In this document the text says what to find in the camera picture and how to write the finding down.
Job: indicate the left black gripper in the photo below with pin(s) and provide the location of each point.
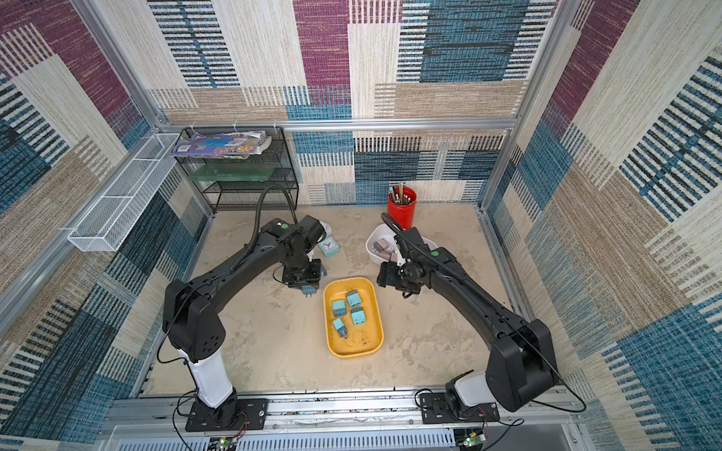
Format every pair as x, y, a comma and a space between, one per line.
294, 281

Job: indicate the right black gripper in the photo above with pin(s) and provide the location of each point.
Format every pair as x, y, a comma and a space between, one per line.
386, 275

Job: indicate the teal plug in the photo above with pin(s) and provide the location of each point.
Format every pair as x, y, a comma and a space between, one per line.
358, 316
353, 298
340, 328
339, 308
308, 291

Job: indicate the pink plug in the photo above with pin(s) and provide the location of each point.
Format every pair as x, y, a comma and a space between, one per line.
383, 245
391, 257

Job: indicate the white plastic tray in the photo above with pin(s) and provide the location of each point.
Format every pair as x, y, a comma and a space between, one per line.
383, 231

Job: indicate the yellow plastic tray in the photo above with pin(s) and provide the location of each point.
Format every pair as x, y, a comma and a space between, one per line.
363, 339

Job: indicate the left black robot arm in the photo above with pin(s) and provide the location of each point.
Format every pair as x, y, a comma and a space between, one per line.
191, 313

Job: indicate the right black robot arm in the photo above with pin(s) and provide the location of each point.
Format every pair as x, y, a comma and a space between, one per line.
522, 363

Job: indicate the small teal alarm clock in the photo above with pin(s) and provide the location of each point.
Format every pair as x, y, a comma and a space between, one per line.
329, 246

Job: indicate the white round clock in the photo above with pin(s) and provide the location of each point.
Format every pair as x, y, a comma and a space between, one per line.
328, 230

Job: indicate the red pen cup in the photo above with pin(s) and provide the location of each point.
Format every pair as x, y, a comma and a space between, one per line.
404, 215

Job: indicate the pens in cup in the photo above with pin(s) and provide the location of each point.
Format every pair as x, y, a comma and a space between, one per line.
401, 195

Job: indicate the colourful magazine on shelf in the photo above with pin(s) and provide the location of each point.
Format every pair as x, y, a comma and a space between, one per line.
237, 145

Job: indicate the black wire mesh shelf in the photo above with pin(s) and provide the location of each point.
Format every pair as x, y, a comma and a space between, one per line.
236, 184

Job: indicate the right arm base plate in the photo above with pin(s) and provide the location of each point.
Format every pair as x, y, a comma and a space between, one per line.
442, 408

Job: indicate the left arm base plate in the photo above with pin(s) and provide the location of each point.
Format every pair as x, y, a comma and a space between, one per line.
232, 414

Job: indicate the white wire wall basket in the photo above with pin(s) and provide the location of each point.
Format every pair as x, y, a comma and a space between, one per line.
111, 218

